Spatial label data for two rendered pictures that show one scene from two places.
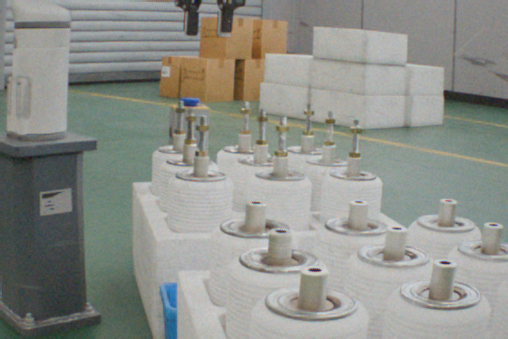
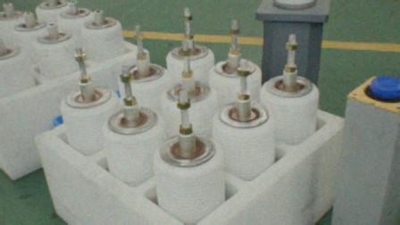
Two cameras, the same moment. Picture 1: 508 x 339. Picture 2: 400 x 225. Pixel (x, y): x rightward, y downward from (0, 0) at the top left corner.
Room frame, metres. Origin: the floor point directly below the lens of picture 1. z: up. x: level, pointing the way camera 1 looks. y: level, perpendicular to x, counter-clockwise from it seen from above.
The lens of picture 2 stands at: (1.79, -0.32, 0.59)
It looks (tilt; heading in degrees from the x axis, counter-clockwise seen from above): 30 degrees down; 150
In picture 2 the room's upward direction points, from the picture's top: 3 degrees counter-clockwise
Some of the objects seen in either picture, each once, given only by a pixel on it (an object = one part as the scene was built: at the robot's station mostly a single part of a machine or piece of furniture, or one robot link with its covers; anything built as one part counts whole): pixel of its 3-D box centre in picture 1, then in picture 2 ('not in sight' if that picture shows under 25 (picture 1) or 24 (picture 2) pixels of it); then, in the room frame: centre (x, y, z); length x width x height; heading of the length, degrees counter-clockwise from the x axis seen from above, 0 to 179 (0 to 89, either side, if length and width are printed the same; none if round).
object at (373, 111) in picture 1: (358, 108); not in sight; (4.14, -0.58, 0.09); 0.39 x 0.39 x 0.18; 46
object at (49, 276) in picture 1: (40, 229); (290, 66); (1.08, 0.34, 0.15); 0.15 x 0.15 x 0.30; 42
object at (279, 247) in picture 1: (279, 248); (74, 8); (0.67, -0.03, 0.26); 0.02 x 0.02 x 0.03
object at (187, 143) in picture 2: (307, 144); (187, 142); (1.36, -0.10, 0.26); 0.02 x 0.02 x 0.03
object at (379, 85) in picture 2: (189, 102); (387, 88); (1.48, 0.13, 0.32); 0.04 x 0.04 x 0.02
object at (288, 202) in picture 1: (277, 235); (149, 115); (1.10, -0.04, 0.16); 0.10 x 0.10 x 0.18
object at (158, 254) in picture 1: (256, 256); (194, 169); (1.22, -0.01, 0.09); 0.39 x 0.39 x 0.18; 14
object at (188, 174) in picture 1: (200, 176); (189, 52); (1.07, 0.08, 0.25); 0.08 x 0.08 x 0.01
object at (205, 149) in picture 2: (307, 150); (187, 150); (1.36, -0.10, 0.25); 0.08 x 0.08 x 0.01
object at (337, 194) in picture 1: (348, 232); (97, 142); (1.13, -0.16, 0.16); 0.10 x 0.10 x 0.18
